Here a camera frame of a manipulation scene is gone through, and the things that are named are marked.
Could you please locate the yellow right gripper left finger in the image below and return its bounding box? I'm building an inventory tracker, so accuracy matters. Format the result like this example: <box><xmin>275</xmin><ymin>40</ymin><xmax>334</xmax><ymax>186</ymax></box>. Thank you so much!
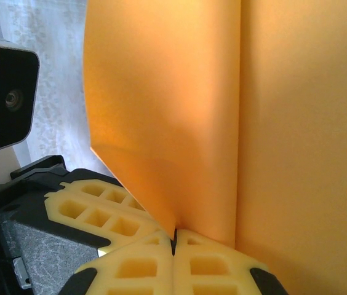
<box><xmin>64</xmin><ymin>230</ymin><xmax>174</xmax><ymax>295</ymax></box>

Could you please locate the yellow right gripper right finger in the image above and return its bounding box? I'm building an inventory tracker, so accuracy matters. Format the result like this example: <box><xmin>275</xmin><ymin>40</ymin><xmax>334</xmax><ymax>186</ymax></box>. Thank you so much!
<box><xmin>173</xmin><ymin>229</ymin><xmax>288</xmax><ymax>295</ymax></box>

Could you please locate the orange paper sheet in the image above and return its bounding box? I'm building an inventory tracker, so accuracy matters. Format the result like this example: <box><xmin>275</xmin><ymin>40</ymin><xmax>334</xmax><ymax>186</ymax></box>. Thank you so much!
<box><xmin>81</xmin><ymin>0</ymin><xmax>347</xmax><ymax>295</ymax></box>

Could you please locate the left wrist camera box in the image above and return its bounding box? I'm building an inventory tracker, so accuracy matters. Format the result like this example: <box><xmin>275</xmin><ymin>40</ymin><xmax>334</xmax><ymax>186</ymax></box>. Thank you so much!
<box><xmin>0</xmin><ymin>41</ymin><xmax>41</xmax><ymax>157</ymax></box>

